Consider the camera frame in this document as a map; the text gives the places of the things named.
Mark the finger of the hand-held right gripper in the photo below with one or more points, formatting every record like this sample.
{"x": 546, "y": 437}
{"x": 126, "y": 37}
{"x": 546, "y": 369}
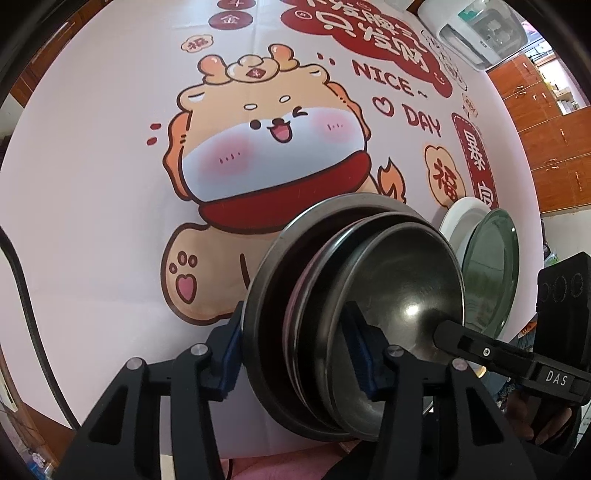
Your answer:
{"x": 485, "y": 353}

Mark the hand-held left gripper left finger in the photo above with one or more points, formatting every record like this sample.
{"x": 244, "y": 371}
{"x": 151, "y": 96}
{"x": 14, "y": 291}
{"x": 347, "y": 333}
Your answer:
{"x": 231, "y": 364}

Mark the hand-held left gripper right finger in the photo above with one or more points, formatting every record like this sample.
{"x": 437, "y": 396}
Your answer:
{"x": 364, "y": 355}

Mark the large steel bowl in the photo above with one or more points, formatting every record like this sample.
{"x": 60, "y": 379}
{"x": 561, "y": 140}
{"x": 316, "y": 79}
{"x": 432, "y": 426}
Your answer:
{"x": 263, "y": 300}

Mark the green plate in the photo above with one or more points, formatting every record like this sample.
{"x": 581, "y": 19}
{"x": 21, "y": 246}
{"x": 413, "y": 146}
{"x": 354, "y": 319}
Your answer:
{"x": 489, "y": 277}

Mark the small steel bowl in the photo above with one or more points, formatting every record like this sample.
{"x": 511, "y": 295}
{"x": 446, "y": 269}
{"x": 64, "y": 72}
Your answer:
{"x": 392, "y": 277}

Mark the pink steel bowl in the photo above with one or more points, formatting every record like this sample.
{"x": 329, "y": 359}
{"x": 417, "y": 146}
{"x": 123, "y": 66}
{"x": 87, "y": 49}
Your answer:
{"x": 302, "y": 286}

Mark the plain white plate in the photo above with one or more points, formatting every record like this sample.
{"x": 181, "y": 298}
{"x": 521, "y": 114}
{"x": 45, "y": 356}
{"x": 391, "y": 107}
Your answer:
{"x": 457, "y": 221}

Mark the person's right hand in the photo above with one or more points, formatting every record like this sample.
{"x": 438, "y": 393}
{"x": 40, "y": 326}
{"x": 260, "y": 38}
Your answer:
{"x": 540, "y": 420}

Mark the pink cloth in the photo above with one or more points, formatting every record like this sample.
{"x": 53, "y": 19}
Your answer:
{"x": 277, "y": 468}

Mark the printed pink tablecloth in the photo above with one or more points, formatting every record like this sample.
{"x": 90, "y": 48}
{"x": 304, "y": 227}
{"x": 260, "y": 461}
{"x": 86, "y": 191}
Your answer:
{"x": 92, "y": 138}

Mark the white countertop appliance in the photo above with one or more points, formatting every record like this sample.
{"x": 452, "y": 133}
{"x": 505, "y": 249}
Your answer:
{"x": 466, "y": 37}

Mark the wooden wall cabinets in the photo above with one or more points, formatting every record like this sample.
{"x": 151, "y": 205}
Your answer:
{"x": 545, "y": 138}

